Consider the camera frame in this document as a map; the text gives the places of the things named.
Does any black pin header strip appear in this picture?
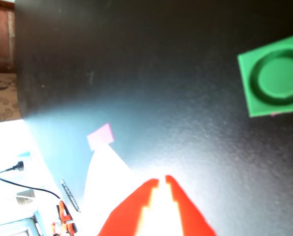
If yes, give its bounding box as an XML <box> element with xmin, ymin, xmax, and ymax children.
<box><xmin>61</xmin><ymin>178</ymin><xmax>82</xmax><ymax>213</ymax></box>

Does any small grey box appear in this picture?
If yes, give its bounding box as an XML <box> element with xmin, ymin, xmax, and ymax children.
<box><xmin>15</xmin><ymin>189</ymin><xmax>36</xmax><ymax>206</ymax></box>

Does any purple tape strip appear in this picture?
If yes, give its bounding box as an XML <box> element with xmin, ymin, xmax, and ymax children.
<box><xmin>86</xmin><ymin>122</ymin><xmax>115</xmax><ymax>151</ymax></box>

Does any orange black bar clamp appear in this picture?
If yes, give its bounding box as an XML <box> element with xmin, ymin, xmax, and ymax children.
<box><xmin>56</xmin><ymin>200</ymin><xmax>77</xmax><ymax>236</ymax></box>

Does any green cube with ring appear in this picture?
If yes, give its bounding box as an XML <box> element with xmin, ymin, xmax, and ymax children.
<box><xmin>237</xmin><ymin>33</ymin><xmax>293</xmax><ymax>118</ymax></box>

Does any window frame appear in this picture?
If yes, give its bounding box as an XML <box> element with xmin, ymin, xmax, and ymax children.
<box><xmin>0</xmin><ymin>216</ymin><xmax>42</xmax><ymax>236</ymax></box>

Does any black mains power cable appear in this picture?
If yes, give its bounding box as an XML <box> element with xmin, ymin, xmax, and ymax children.
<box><xmin>0</xmin><ymin>161</ymin><xmax>63</xmax><ymax>200</ymax></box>

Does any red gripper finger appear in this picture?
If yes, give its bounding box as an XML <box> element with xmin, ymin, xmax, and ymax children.
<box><xmin>97</xmin><ymin>178</ymin><xmax>160</xmax><ymax>236</ymax></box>
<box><xmin>164</xmin><ymin>174</ymin><xmax>218</xmax><ymax>236</ymax></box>

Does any white numbered grid paper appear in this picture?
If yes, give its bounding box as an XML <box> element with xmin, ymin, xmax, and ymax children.
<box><xmin>82</xmin><ymin>143</ymin><xmax>147</xmax><ymax>236</ymax></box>

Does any light blue window ledge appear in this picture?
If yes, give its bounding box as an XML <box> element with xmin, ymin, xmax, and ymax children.
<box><xmin>0</xmin><ymin>119</ymin><xmax>84</xmax><ymax>236</ymax></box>

